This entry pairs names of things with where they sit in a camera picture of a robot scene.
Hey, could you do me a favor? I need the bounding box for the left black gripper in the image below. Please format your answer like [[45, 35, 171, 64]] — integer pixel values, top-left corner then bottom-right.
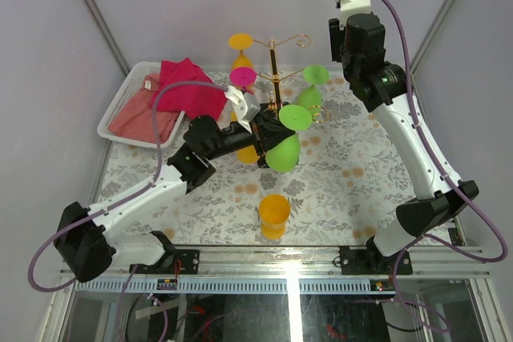
[[205, 111, 296, 163]]

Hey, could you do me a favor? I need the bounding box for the green wine glass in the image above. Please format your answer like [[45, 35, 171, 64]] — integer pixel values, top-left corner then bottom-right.
[[296, 65, 329, 115], [265, 104, 313, 172]]

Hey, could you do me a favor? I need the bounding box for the magenta plastic wine glass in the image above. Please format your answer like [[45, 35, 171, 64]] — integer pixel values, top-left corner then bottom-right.
[[229, 66, 257, 91]]

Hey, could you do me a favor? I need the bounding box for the orange wine glass front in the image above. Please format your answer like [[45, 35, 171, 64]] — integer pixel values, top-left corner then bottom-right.
[[258, 195, 291, 240]]

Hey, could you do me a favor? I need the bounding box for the orange plastic wine glass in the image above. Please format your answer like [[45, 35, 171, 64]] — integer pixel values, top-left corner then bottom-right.
[[228, 33, 253, 70]]

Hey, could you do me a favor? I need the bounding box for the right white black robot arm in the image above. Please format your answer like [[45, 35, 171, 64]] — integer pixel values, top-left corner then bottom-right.
[[329, 14, 479, 275]]

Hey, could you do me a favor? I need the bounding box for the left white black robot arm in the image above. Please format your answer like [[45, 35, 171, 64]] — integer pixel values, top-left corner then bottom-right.
[[53, 111, 296, 283]]

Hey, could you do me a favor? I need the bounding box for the magenta cloth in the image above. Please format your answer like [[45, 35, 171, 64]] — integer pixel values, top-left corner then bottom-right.
[[156, 58, 227, 120]]

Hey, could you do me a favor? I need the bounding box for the floral table mat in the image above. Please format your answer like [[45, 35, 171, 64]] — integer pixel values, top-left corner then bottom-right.
[[123, 71, 414, 246]]

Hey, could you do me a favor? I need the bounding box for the pink cloth in basket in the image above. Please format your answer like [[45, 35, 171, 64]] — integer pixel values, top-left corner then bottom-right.
[[108, 73, 179, 143]]

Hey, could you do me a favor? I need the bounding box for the white plastic basket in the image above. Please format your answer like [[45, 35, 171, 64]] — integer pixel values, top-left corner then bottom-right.
[[97, 62, 161, 149]]

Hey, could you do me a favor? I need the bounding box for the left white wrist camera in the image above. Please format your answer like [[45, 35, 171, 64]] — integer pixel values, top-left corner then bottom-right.
[[224, 86, 261, 134]]

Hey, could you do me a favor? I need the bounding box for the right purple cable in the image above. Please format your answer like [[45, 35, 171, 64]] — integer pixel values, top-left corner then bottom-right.
[[336, 0, 509, 333]]

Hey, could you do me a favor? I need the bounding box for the purple cable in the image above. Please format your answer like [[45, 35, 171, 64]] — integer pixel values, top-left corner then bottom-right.
[[336, 0, 509, 333], [27, 80, 232, 342]]

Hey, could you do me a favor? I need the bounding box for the aluminium mounting rail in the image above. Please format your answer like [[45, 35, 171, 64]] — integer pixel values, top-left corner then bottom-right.
[[59, 244, 491, 279]]

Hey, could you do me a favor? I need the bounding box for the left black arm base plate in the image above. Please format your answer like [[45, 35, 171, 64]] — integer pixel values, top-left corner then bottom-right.
[[129, 248, 200, 276]]

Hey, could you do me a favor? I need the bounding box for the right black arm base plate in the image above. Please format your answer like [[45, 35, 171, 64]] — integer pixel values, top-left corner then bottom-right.
[[339, 246, 398, 276]]

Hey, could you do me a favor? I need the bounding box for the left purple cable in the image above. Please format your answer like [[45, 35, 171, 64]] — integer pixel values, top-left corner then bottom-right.
[[27, 80, 232, 342]]

